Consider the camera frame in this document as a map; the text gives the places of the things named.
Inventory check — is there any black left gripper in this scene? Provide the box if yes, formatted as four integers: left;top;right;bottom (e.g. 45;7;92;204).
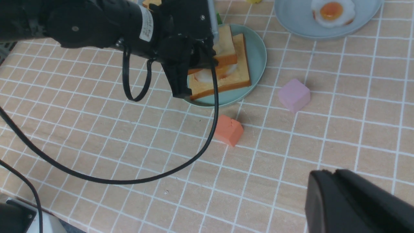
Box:
152;0;219;99

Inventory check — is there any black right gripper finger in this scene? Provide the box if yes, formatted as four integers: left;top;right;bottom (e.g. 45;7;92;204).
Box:
305;169;414;233

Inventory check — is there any fried egg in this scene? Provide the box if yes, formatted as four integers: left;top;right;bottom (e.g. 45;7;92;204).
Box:
193;64;238;83
310;0;356;28

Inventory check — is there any toast slice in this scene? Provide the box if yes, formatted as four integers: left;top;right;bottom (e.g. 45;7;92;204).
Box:
142;0;162;9
189;33;251;100
188;24;237;75

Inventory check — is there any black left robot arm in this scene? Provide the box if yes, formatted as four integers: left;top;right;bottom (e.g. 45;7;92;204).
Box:
0;0;219;102

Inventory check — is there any green cube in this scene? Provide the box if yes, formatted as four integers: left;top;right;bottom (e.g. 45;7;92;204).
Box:
216;12;223;25

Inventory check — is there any green round plate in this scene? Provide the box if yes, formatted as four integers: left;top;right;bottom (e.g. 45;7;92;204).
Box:
185;24;267;107

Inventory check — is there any orange-red cube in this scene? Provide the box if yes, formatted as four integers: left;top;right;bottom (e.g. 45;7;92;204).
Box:
214;115;244;147

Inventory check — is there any yellow cube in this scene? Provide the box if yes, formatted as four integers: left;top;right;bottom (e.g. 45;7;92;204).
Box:
246;0;262;4

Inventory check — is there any pink cube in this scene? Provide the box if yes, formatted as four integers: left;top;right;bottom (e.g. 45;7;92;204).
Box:
278;79;311;114

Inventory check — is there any grey-blue plate with eggs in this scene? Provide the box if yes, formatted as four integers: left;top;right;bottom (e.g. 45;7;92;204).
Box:
274;0;384;41

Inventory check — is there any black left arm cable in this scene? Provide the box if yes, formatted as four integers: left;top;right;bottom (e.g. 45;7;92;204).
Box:
0;42;220;233

